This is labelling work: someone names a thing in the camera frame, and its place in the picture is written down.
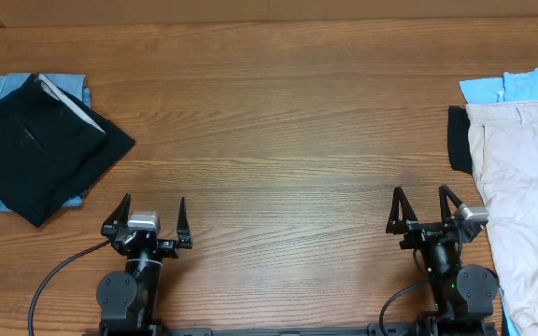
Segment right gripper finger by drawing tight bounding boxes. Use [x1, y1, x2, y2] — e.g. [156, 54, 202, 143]
[386, 187, 418, 232]
[438, 185, 463, 223]

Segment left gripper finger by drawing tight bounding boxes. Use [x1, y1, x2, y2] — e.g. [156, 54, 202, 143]
[103, 193, 131, 229]
[177, 197, 191, 241]

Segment black shorts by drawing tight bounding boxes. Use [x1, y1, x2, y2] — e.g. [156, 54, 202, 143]
[0, 73, 135, 227]

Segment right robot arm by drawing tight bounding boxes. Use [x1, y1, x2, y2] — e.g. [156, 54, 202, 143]
[378, 185, 499, 336]

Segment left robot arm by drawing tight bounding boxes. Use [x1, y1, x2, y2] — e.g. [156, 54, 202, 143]
[96, 194, 192, 335]

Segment black garment under pile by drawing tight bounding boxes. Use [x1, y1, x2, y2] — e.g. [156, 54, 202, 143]
[447, 105, 473, 175]

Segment beige pink trousers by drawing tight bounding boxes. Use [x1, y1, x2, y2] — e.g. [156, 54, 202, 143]
[466, 101, 538, 335]

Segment folded blue denim jeans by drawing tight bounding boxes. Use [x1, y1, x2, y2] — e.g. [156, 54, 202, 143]
[0, 73, 92, 212]

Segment light blue garment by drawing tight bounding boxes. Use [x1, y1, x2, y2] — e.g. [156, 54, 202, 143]
[460, 68, 538, 105]

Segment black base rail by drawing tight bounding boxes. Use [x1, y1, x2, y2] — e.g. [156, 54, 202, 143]
[83, 323, 498, 336]

